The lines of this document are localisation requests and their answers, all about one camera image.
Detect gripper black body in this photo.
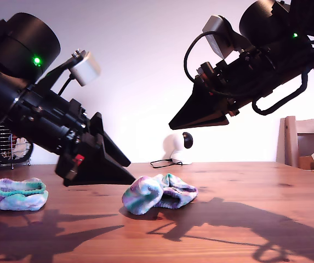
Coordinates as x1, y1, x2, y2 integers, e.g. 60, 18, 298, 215
195, 51, 277, 116
10, 87, 105, 187

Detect tie-dye Hugging Face sock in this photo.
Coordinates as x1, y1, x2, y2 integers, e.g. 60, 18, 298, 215
0, 177, 49, 211
122, 173, 199, 216

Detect white paper packet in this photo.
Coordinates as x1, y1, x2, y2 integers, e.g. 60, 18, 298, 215
13, 136, 32, 160

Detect wooden chair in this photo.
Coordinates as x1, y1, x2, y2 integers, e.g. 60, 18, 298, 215
276, 115, 314, 170

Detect brown cardboard box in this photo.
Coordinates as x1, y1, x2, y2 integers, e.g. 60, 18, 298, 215
298, 155, 314, 170

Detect white round security camera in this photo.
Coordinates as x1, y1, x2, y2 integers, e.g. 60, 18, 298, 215
163, 131, 195, 165

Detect black camera power cable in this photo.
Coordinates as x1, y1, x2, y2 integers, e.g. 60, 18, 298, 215
150, 158, 184, 168

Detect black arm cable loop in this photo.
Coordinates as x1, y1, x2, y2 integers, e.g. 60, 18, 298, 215
251, 71, 310, 116
0, 141, 35, 163

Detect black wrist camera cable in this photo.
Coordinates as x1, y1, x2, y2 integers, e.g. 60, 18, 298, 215
183, 30, 221, 85

